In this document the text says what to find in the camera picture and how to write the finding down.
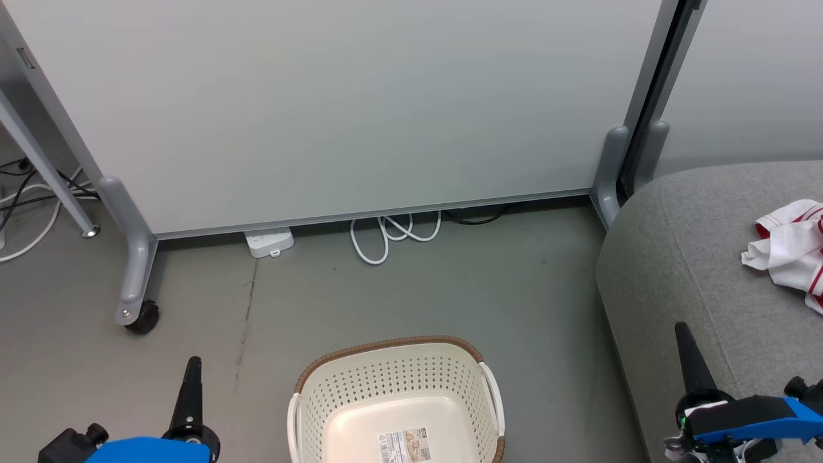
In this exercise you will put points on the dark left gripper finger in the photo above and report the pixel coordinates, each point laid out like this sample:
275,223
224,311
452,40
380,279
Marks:
191,392

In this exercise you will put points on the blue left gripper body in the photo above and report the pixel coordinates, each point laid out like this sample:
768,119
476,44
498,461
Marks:
148,451

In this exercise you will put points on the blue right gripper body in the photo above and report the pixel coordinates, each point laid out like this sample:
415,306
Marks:
752,421

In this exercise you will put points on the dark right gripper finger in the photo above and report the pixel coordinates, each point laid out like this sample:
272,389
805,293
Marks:
693,360

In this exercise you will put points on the white garment with red trim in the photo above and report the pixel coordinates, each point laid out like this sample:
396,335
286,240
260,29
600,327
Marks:
794,247

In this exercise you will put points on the cream perforated laundry basket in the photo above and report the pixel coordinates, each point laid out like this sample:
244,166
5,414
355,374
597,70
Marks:
398,379

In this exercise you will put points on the black caster wheel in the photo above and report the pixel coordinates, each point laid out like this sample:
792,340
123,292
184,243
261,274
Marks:
144,317

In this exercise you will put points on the grey fabric sofa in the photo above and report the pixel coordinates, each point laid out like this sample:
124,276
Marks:
694,257

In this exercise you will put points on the grey partition foot with caster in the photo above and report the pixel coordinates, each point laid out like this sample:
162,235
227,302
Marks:
134,257

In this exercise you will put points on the white power strip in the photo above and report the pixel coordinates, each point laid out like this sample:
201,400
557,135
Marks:
269,242

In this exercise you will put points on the paper label sticker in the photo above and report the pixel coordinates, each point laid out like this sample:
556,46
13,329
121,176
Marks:
404,447

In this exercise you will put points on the grey metal table leg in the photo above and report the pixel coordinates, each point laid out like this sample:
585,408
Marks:
45,164

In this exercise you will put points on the narrow white partition panel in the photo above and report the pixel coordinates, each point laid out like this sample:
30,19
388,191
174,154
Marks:
752,77

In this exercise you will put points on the wide white partition panel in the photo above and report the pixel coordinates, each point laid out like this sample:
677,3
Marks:
334,103

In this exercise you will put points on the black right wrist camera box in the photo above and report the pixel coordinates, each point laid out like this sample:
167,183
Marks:
809,392

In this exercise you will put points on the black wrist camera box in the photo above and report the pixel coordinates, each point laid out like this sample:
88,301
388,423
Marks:
67,447
809,392

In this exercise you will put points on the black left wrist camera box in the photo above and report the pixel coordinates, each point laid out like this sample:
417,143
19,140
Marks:
67,447

